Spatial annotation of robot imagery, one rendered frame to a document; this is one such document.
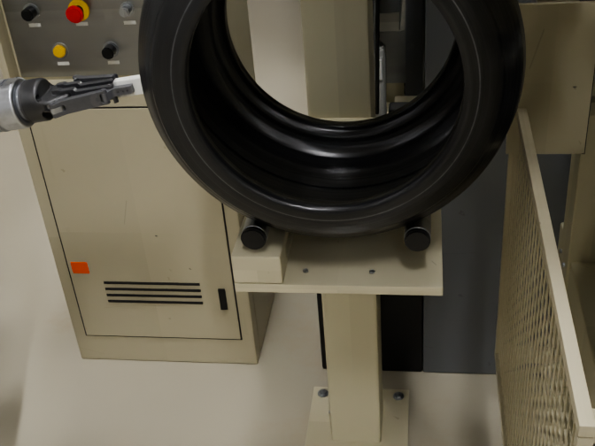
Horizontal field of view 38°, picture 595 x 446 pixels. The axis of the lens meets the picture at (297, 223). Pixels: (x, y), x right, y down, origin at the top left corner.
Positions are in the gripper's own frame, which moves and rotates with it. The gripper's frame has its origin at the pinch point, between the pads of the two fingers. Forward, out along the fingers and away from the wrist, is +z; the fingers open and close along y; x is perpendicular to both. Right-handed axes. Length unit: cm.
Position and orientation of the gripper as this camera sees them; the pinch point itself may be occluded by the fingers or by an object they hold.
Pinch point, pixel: (135, 85)
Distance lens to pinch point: 148.8
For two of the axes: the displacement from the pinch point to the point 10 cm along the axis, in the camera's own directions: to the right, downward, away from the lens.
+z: 9.7, -1.1, -2.2
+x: 2.1, 8.3, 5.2
